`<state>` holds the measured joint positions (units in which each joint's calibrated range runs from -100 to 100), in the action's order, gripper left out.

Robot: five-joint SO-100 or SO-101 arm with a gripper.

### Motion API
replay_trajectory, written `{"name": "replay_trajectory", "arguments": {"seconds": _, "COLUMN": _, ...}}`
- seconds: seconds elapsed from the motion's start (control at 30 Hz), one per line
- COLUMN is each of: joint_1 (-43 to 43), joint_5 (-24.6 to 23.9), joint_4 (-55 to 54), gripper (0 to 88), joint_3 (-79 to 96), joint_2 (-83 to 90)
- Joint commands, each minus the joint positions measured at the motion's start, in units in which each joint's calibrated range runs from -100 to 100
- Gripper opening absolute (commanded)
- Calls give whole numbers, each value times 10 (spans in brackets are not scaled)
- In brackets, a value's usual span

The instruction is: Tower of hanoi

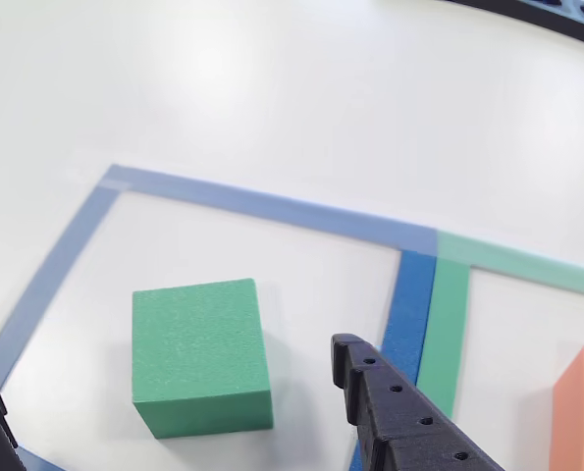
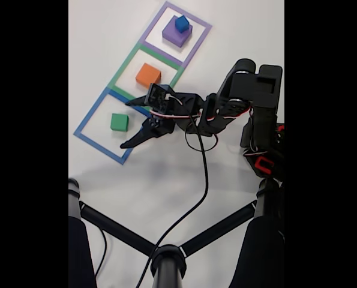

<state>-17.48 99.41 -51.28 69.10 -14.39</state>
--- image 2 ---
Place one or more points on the purple square frame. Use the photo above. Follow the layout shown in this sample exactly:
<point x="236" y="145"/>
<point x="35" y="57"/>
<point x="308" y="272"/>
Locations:
<point x="156" y="21"/>

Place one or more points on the green square frame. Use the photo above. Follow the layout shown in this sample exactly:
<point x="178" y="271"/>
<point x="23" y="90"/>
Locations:
<point x="122" y="70"/>

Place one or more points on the green cube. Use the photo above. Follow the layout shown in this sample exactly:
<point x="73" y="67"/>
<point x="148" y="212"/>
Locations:
<point x="119" y="122"/>

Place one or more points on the black camera tripod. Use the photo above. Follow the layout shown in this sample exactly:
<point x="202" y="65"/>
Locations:
<point x="167" y="264"/>

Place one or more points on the purple block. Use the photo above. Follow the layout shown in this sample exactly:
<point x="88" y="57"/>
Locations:
<point x="172" y="37"/>

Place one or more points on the orange cube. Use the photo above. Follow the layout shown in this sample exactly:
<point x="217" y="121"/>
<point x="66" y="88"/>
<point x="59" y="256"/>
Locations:
<point x="146" y="75"/>

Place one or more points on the small blue cube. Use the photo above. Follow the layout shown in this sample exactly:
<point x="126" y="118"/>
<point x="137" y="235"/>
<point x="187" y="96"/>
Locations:
<point x="181" y="24"/>

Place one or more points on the camera board with blue mount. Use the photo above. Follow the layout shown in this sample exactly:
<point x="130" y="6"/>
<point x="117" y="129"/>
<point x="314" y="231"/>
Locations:
<point x="160" y="97"/>

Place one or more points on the blue square frame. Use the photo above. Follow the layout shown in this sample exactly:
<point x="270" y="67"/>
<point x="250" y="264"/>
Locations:
<point x="89" y="115"/>

